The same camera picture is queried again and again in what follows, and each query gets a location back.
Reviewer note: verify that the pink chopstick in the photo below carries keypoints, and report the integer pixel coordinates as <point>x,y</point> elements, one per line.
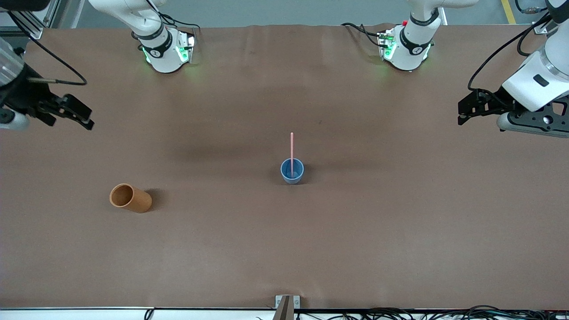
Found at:
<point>292,146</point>

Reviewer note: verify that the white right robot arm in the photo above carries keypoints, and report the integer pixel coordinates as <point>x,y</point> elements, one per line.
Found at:
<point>162,58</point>

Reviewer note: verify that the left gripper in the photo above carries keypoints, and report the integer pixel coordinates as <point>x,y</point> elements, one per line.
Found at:
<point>496,101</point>

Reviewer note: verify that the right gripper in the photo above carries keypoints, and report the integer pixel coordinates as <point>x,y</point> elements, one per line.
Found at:
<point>24,97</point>

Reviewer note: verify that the brown camera post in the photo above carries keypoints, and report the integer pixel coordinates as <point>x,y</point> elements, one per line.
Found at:
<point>283,310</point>

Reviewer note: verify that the aluminium frame post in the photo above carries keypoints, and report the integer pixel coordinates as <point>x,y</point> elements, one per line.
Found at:
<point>540,26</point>
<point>31,22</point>

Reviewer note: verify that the orange cup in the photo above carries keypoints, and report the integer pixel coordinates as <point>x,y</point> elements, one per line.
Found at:
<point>140,202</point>

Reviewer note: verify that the metal bracket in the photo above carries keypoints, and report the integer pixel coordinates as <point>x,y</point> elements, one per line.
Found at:
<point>296,302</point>

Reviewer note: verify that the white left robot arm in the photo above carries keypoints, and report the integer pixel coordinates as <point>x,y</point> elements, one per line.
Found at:
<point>411,49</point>

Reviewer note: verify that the blue cup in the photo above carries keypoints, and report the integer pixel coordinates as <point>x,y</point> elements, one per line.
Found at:
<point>293,178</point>

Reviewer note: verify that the brown table cover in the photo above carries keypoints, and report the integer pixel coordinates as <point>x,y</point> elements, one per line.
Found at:
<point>266,244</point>

